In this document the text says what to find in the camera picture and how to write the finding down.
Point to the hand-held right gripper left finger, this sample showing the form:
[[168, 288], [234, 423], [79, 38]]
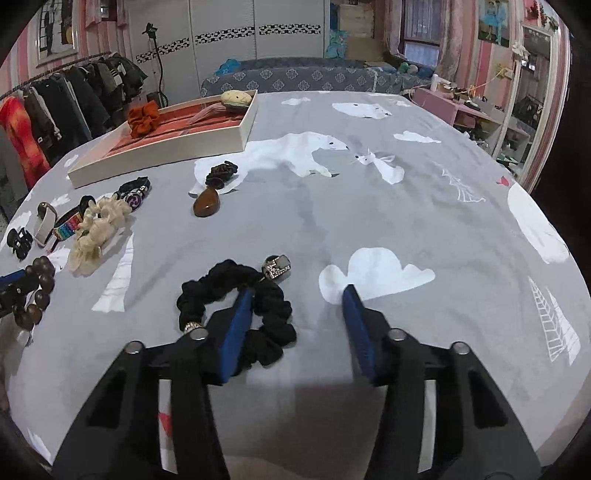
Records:
[[235, 332]]

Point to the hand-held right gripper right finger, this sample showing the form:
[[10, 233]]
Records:
[[358, 337]]

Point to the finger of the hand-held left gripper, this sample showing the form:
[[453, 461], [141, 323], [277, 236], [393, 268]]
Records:
[[10, 279], [11, 300]]

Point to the black claw hair clip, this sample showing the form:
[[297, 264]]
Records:
[[19, 244]]

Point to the black scrunchie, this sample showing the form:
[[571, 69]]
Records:
[[221, 277]]

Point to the cream scrunchie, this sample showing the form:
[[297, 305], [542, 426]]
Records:
[[99, 230]]

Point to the white jewelry tray red lining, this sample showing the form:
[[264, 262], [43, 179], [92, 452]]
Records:
[[157, 164]]

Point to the grey polar bear bedsheet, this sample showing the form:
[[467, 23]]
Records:
[[300, 221]]

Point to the orange red fleece robe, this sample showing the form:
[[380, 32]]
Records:
[[21, 134]]

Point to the row of hanging clothes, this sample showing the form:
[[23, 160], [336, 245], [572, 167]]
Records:
[[92, 87]]

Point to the orange scrunchie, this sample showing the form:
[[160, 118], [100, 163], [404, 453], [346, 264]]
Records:
[[143, 117]]

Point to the pale pink hair accessory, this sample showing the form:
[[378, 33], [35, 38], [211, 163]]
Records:
[[207, 113]]

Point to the metal clothes rack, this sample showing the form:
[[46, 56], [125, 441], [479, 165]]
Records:
[[69, 63]]

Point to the beige round hair clip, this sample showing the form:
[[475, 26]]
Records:
[[235, 99]]

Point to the pink cabinet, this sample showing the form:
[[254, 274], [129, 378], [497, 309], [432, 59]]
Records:
[[443, 99]]

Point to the bed with blue cover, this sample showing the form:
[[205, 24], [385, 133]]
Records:
[[300, 78]]

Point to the garment steamer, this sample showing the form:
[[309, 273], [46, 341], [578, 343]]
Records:
[[159, 60]]

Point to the teal cushion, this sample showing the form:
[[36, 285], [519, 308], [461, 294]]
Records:
[[228, 67]]

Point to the white bottle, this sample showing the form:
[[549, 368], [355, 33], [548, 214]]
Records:
[[436, 82]]

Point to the plush toys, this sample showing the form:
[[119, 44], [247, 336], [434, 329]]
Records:
[[411, 68]]

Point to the short pink curtain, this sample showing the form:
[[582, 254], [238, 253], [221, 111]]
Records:
[[91, 10], [122, 11]]

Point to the white framed standing mirror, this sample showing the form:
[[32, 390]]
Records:
[[521, 106]]

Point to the teal hanging garment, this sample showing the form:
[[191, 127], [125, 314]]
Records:
[[337, 44]]

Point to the pink floral curtain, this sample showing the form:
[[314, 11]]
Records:
[[392, 27], [455, 41]]

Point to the window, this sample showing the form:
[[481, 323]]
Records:
[[422, 32]]

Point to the white sliding door wardrobe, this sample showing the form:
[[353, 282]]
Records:
[[221, 18]]

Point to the artificial flowers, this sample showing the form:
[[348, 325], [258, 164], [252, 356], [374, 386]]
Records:
[[547, 18]]

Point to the framed wedding wall poster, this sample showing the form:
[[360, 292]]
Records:
[[55, 32]]

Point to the beige hanging wall organizer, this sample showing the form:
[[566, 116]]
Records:
[[355, 18]]

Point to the wall poster with blue figures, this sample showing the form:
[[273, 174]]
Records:
[[494, 21]]

